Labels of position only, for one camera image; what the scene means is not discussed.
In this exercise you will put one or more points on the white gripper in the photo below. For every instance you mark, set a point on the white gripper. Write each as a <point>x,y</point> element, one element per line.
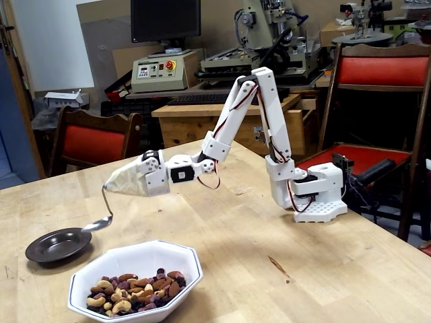
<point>155,182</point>

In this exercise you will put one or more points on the beige masking tape wrap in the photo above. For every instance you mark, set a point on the beige masking tape wrap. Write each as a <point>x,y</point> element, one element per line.
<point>129,185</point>

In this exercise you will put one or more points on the bent metal spoon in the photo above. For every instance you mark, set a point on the bent metal spoon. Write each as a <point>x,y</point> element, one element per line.
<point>97,224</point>

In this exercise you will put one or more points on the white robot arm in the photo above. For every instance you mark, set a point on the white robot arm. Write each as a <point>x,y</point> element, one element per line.
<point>276,111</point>

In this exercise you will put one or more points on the small wooden red-cushion chair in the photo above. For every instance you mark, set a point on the small wooden red-cushion chair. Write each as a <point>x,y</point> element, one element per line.
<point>94,143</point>

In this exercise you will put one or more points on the black plastic crate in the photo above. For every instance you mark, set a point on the black plastic crate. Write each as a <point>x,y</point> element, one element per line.
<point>124,108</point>

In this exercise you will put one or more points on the light wooden workbench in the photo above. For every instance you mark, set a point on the light wooden workbench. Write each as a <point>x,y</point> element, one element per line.
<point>182,124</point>

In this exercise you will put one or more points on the black red-edged case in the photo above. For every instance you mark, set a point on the black red-edged case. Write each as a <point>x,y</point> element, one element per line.
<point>116,92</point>

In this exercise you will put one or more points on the white octagonal bowl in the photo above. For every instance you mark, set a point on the white octagonal bowl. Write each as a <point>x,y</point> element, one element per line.
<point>134,255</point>

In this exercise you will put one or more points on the beige control box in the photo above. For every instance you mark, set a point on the beige control box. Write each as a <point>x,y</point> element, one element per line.
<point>158,80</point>

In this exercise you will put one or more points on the white paper model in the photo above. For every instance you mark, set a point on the white paper model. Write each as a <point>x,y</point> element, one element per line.
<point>64,99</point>

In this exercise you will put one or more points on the clear plastic bag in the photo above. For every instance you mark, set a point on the clear plastic bag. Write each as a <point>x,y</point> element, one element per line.
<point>43,119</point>

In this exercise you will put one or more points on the black keyboard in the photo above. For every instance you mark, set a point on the black keyboard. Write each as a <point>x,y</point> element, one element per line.
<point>202,98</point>

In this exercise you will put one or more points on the dark round plate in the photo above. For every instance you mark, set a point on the dark round plate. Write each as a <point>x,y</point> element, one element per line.
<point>57,245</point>

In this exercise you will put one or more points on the brown cardboard sheet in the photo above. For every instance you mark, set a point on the brown cardboard sheet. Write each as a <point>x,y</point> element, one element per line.
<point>123,64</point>

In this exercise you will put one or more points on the blue door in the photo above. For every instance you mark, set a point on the blue door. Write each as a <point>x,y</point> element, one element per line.
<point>13,134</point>

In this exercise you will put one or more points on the grey board panel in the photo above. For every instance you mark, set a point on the grey board panel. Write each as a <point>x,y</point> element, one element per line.
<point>101,50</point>

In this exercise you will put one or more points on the mixed nuts and fruit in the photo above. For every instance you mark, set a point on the mixed nuts and fruit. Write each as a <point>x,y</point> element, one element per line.
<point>134,296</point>

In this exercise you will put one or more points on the white board panel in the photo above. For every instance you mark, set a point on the white board panel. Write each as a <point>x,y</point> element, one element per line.
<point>50,43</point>

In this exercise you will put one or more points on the black computer monitor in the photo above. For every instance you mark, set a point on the black computer monitor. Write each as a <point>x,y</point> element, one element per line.
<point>165,20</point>

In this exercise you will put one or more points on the black plastic tray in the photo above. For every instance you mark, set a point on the black plastic tray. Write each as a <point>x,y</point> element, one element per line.
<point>283,94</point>

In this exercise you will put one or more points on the beige milling machine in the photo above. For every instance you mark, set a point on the beige milling machine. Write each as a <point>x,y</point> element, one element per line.
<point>259,27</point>

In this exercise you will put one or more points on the robot controller circuit board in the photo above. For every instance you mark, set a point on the robot controller circuit board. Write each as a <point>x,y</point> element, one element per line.
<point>341,161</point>

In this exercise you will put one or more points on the brown cardboard box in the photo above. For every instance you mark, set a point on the brown cardboard box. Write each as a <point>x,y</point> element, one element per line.
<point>331,33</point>

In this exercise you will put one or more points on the large wooden red-cushion chair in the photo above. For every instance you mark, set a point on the large wooden red-cushion chair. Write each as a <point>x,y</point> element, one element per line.
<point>380,70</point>

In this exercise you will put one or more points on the small mechanical device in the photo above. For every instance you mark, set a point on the small mechanical device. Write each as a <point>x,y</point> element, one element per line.
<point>360,17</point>

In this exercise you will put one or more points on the green box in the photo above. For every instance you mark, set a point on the green box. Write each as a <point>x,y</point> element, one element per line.
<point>400,28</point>

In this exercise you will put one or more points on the red object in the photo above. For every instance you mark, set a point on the red object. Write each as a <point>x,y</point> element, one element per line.
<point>427,250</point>

